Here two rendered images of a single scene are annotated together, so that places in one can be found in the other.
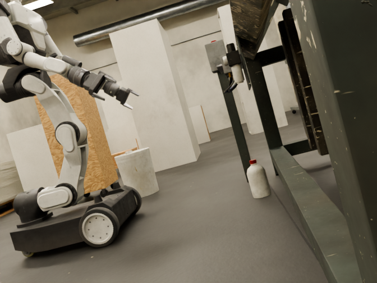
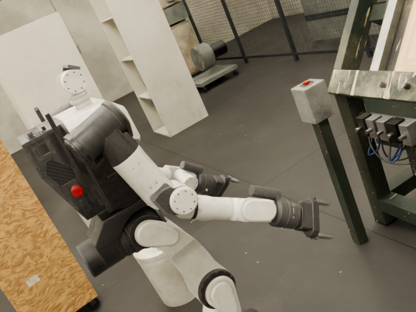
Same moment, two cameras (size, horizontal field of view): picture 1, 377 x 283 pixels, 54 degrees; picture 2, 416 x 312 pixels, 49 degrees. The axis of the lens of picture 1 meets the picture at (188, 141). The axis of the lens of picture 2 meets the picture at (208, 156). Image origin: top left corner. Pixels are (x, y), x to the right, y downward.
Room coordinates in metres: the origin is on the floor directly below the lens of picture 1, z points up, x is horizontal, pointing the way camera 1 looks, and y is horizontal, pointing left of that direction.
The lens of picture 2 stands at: (0.79, 1.09, 1.57)
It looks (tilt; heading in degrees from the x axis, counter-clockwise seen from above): 20 degrees down; 334
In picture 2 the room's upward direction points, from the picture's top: 24 degrees counter-clockwise
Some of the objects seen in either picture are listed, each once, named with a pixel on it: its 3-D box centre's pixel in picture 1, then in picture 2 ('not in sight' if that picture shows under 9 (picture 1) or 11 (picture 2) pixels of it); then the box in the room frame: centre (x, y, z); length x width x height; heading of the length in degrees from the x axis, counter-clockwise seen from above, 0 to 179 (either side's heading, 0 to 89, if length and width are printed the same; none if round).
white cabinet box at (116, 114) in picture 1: (124, 104); not in sight; (6.67, 0.91, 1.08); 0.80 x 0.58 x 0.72; 174
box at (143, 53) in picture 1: (159, 98); (68, 125); (4.91, 0.22, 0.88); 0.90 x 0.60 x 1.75; 174
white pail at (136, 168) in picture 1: (136, 167); (166, 259); (3.10, 0.48, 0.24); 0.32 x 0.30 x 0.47; 174
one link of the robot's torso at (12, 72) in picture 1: (23, 82); (119, 230); (2.15, 0.82, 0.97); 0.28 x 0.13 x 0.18; 84
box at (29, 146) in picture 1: (58, 158); not in sight; (5.13, 1.80, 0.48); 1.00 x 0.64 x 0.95; 174
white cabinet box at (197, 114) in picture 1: (191, 126); not in sight; (7.33, -0.14, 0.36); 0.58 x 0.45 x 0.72; 84
